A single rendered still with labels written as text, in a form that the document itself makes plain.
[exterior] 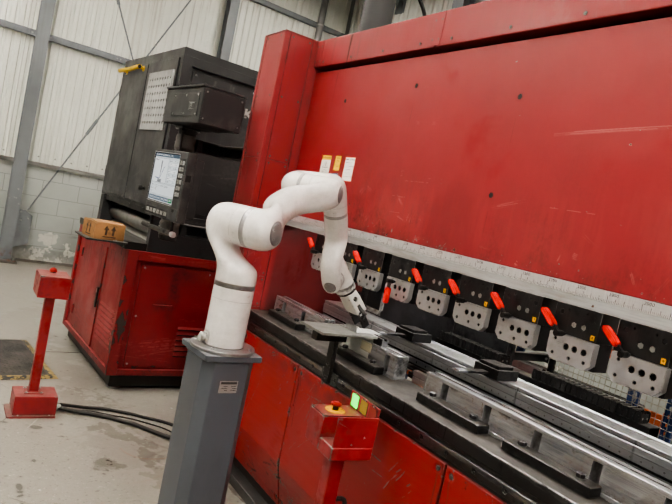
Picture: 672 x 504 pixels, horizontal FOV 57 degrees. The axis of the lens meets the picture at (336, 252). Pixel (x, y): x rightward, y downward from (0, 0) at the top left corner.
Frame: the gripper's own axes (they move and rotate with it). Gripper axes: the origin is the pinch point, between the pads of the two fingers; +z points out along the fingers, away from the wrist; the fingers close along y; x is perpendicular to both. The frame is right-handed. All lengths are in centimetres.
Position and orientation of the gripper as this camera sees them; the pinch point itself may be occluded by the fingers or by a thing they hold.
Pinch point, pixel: (360, 321)
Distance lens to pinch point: 256.3
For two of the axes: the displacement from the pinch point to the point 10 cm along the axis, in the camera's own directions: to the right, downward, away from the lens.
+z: 3.7, 8.4, 3.9
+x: -7.7, 5.2, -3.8
